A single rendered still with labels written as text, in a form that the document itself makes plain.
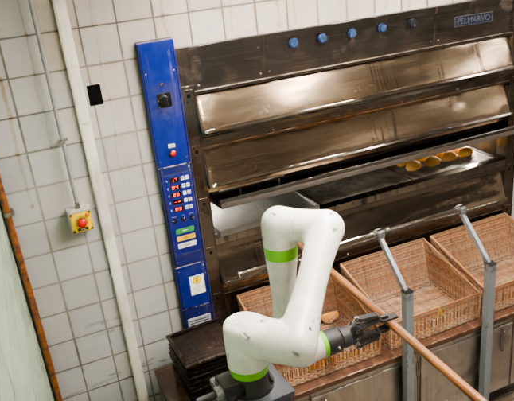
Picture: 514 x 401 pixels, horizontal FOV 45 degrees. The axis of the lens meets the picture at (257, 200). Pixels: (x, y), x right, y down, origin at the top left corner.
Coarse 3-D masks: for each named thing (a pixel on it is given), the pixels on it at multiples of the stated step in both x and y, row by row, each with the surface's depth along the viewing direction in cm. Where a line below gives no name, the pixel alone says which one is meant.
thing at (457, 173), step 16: (496, 160) 361; (432, 176) 349; (448, 176) 348; (464, 176) 353; (368, 192) 337; (384, 192) 335; (400, 192) 339; (320, 208) 323; (336, 208) 325; (224, 240) 305
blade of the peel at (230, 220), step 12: (240, 204) 336; (252, 204) 334; (264, 204) 333; (276, 204) 332; (288, 204) 330; (300, 204) 329; (312, 204) 327; (216, 216) 325; (228, 216) 323; (240, 216) 322; (252, 216) 321; (216, 228) 307; (228, 228) 310; (240, 228) 307
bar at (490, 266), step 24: (432, 216) 304; (360, 240) 291; (384, 240) 294; (264, 264) 275; (408, 288) 286; (408, 312) 286; (408, 360) 297; (480, 360) 323; (408, 384) 302; (480, 384) 328
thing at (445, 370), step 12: (336, 276) 255; (348, 288) 247; (360, 300) 239; (372, 312) 232; (396, 324) 221; (408, 336) 214; (420, 348) 208; (432, 360) 202; (444, 372) 197; (456, 384) 192; (468, 384) 190; (468, 396) 188; (480, 396) 185
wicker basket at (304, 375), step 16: (336, 288) 332; (240, 304) 311; (256, 304) 319; (336, 304) 335; (352, 304) 317; (352, 320) 322; (368, 352) 299; (288, 368) 299; (304, 368) 287; (320, 368) 290; (336, 368) 294
